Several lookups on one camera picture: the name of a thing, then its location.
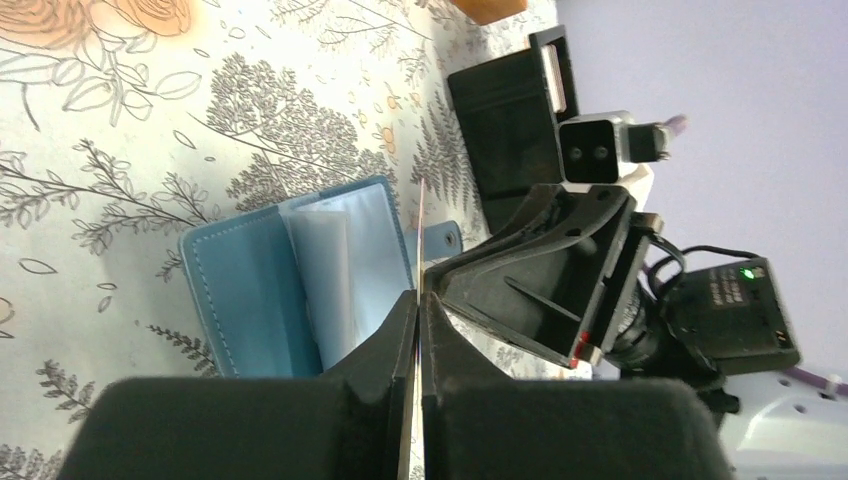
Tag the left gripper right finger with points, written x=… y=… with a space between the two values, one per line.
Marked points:
x=480 y=423

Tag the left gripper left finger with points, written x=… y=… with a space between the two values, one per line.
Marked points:
x=351 y=422

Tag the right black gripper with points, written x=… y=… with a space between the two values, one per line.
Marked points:
x=700 y=314

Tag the blue leather card holder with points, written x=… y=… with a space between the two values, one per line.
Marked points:
x=290 y=289

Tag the gold black credit card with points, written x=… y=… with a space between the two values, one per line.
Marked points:
x=420 y=241

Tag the orange compartment tray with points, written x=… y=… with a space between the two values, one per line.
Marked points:
x=485 y=12

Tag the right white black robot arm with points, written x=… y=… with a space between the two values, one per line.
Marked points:
x=792 y=423

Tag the black card box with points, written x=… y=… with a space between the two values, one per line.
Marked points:
x=508 y=125

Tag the white card in box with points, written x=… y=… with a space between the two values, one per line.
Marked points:
x=552 y=75

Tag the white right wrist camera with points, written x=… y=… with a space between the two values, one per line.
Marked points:
x=605 y=147

